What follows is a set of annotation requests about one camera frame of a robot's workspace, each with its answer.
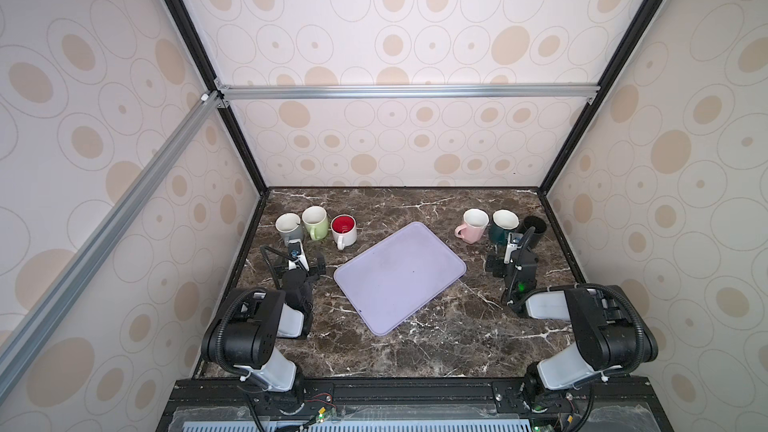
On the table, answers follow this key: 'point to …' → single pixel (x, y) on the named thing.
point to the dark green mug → (503, 221)
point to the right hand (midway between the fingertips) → (509, 250)
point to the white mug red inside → (344, 230)
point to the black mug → (540, 228)
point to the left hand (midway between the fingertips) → (307, 243)
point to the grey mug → (289, 226)
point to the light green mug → (315, 221)
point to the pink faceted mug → (475, 223)
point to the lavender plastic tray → (394, 279)
